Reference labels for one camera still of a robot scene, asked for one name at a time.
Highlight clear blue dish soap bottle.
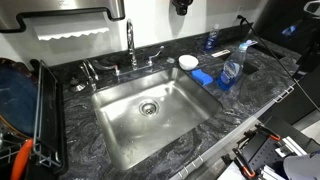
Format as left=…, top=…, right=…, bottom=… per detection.
left=216, top=39, right=254, bottom=92

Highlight metal sink drain strainer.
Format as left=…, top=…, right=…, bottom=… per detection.
left=138, top=99, right=161, bottom=118

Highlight stainless steel sink basin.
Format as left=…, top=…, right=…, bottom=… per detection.
left=91, top=66, right=224, bottom=171

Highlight small blue soap bottle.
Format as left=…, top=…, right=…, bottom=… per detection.
left=203, top=23, right=221, bottom=52

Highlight white ceramic bowl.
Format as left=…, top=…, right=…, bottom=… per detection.
left=178, top=54, right=200, bottom=71

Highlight blue sponge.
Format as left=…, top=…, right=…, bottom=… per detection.
left=190, top=68, right=214, bottom=87

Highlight chrome gooseneck faucet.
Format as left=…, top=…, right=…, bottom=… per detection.
left=116, top=18, right=158, bottom=77

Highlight long white label strip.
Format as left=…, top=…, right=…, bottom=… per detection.
left=211, top=48, right=232, bottom=58

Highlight chrome side sprayer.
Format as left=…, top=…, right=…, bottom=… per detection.
left=79, top=59, right=100, bottom=92

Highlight round chrome counter cap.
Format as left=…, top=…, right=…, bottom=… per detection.
left=68, top=77, right=87, bottom=93

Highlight black power plug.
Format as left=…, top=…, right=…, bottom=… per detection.
left=236, top=14, right=248, bottom=24

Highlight white paper towel sheet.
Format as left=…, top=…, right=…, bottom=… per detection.
left=33, top=23, right=111, bottom=42

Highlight black dish rack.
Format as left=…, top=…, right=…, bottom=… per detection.
left=29, top=58, right=69, bottom=176

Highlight steel paper towel dispenser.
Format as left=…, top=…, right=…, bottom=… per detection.
left=0, top=0, right=127, bottom=34

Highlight dark blue plate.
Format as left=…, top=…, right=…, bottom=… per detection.
left=0, top=58, right=38, bottom=138

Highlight orange utensil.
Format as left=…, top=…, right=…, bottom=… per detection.
left=9, top=138, right=34, bottom=180

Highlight chrome faucet lever handle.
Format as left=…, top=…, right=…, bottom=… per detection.
left=91, top=59, right=121, bottom=76
left=146, top=45, right=165, bottom=67

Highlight white cabinet door handle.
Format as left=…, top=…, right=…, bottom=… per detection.
left=177, top=164, right=192, bottom=178
left=190, top=154, right=205, bottom=168
left=273, top=84, right=296, bottom=103

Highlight black wall soap dispenser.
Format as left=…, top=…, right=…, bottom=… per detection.
left=170, top=0, right=195, bottom=17

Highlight black clamp orange handle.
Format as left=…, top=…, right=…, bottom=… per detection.
left=254, top=123, right=282, bottom=143
left=232, top=147, right=257, bottom=179

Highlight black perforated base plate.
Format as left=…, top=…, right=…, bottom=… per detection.
left=248, top=133, right=284, bottom=172

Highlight black power cable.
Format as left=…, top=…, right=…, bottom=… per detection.
left=237, top=14, right=320, bottom=113

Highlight aluminium frame rail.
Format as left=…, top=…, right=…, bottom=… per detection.
left=259, top=164, right=284, bottom=180
left=274, top=135, right=308, bottom=158

